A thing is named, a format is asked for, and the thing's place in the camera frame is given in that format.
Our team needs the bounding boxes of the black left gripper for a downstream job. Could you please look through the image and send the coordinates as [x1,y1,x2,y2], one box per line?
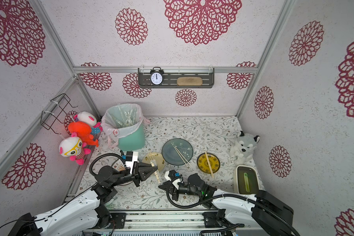
[111,161,158,188]

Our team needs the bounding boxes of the disposable chopsticks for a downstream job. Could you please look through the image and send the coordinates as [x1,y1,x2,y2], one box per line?
[149,152,157,166]
[205,152,214,178]
[151,160,165,185]
[174,147,191,168]

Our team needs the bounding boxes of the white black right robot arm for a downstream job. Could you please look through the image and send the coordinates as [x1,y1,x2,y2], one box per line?
[159,170,299,236]

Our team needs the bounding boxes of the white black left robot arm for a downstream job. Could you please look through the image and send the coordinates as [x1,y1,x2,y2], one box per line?
[9,151,158,236]

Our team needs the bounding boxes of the small pale yellow plate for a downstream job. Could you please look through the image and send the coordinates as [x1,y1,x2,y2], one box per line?
[142,152,165,164]

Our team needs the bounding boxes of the white orange patterned plate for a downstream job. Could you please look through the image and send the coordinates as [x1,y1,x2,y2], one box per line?
[111,159,133,186]

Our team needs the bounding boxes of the dark green glass plate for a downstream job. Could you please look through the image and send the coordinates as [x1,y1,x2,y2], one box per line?
[161,138,194,166]

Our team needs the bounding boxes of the yellow black patterned plate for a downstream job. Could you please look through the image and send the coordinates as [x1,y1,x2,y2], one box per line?
[197,152,221,174]

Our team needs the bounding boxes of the green trash bin with bag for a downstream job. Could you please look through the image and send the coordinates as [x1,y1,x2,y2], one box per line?
[101,103,150,151]

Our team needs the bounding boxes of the red plush toy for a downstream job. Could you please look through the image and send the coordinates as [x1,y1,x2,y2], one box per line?
[67,122,99,147]

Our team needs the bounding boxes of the white plush with yellow glasses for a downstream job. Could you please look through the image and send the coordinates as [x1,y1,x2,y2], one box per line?
[59,132,91,165]

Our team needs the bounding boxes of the white green rectangular tray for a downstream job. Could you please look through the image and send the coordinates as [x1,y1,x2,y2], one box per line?
[234,165,260,195]

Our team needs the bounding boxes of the grey husky plush toy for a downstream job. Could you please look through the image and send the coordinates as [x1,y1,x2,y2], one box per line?
[230,130,261,166]

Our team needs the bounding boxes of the black alarm clock on shelf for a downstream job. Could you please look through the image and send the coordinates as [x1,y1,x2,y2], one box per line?
[150,66,164,86]

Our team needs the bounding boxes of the wooden brush on shelf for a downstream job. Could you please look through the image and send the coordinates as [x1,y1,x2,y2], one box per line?
[177,77,203,86]

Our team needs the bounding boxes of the white wrist camera on left gripper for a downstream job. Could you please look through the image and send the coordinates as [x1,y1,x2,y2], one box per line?
[125,151,139,174]

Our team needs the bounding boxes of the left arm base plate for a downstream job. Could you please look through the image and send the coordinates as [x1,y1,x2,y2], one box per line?
[89,212,127,230]

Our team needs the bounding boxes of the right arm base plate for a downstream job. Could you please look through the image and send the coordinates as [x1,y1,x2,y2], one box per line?
[202,209,245,229]

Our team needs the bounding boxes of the grey wall shelf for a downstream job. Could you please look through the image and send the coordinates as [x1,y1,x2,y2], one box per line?
[138,68,215,89]

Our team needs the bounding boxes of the black wire wall basket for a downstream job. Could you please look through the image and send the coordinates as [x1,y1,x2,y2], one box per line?
[40,93,78,134]

